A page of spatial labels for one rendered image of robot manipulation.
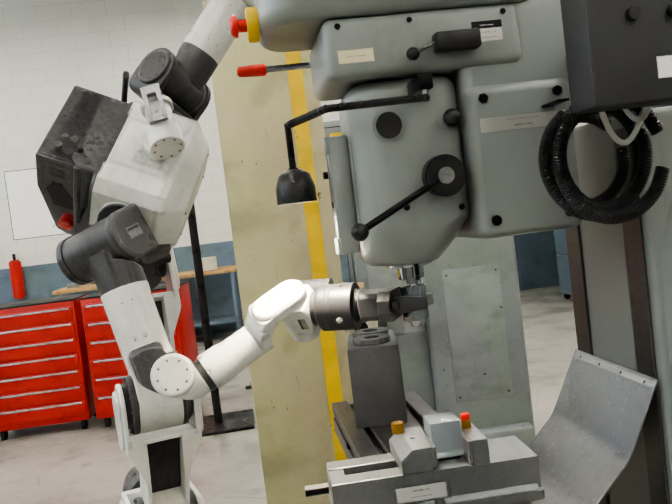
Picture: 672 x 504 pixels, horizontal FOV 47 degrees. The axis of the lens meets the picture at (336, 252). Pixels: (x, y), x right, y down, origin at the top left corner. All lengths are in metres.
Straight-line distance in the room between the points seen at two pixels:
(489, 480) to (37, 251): 9.65
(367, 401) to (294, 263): 1.37
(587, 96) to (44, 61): 9.99
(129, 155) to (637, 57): 0.95
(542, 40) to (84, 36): 9.68
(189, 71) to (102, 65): 8.99
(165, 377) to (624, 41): 0.91
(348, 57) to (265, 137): 1.84
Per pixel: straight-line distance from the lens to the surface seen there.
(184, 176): 1.58
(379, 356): 1.79
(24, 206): 10.73
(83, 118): 1.64
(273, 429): 3.20
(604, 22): 1.15
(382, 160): 1.30
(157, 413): 1.89
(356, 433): 1.80
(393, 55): 1.30
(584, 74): 1.14
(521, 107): 1.35
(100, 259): 1.46
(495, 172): 1.32
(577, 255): 1.62
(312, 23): 1.32
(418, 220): 1.31
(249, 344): 1.43
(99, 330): 6.04
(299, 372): 3.16
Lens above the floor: 1.42
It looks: 3 degrees down
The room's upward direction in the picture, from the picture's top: 7 degrees counter-clockwise
